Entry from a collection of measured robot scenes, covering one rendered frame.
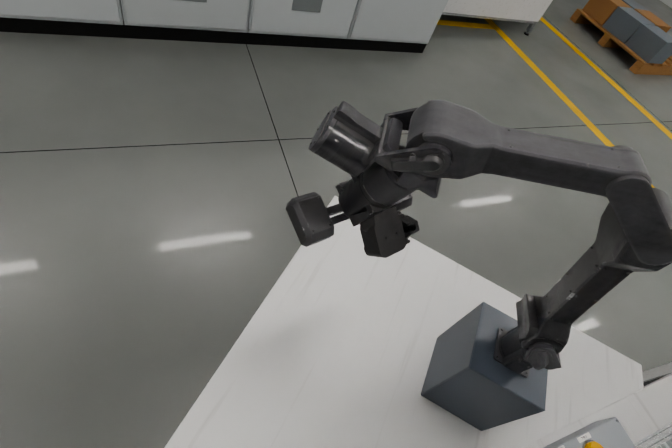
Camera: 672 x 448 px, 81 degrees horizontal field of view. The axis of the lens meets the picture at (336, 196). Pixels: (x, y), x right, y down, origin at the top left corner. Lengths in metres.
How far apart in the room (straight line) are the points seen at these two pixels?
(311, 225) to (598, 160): 0.31
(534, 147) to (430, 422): 0.64
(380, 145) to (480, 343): 0.47
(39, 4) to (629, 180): 2.99
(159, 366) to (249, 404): 0.95
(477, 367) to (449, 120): 0.48
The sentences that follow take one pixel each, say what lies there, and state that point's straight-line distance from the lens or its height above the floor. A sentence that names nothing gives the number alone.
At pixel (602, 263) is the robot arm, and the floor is 1.36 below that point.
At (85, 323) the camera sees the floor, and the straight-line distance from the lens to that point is 1.86.
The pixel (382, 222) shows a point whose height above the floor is 1.30.
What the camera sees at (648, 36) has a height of 0.35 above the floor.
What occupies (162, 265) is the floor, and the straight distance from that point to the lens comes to 1.92.
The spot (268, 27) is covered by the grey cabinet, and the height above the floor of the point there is 0.16.
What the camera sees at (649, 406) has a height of 0.86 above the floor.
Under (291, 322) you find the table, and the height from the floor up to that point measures 0.86.
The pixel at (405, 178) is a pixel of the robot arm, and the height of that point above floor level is 1.39.
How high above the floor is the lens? 1.67
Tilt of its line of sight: 48 degrees down
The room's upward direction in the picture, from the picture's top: 23 degrees clockwise
